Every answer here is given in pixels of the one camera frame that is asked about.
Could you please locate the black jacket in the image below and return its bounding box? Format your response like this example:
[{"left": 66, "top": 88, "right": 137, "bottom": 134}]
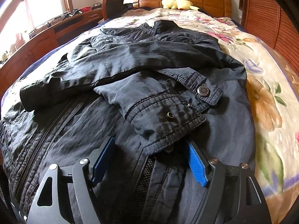
[{"left": 1, "top": 20, "right": 255, "bottom": 223}]

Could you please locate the floral bed blanket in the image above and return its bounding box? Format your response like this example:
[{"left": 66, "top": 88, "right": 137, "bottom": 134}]
[{"left": 1, "top": 8, "right": 298, "bottom": 223}]

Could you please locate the long wooden desk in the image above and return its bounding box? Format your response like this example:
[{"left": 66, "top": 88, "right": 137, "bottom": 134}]
[{"left": 0, "top": 8, "right": 103, "bottom": 96}]

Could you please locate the wooden louvered wardrobe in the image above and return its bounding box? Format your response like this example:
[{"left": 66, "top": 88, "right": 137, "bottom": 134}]
[{"left": 241, "top": 0, "right": 298, "bottom": 74}]

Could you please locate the yellow plush toy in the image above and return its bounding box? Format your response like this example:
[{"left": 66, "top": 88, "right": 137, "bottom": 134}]
[{"left": 161, "top": 0, "right": 199, "bottom": 11}]

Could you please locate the red bowl on desk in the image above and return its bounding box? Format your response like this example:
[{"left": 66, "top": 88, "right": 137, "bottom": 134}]
[{"left": 81, "top": 7, "right": 92, "bottom": 13}]

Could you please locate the wooden chair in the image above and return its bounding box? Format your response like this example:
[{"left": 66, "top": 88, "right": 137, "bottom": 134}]
[{"left": 102, "top": 0, "right": 124, "bottom": 20}]

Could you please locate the window with wooden frame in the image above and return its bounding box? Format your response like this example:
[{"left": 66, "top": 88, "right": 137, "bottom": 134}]
[{"left": 1, "top": 0, "right": 73, "bottom": 54}]

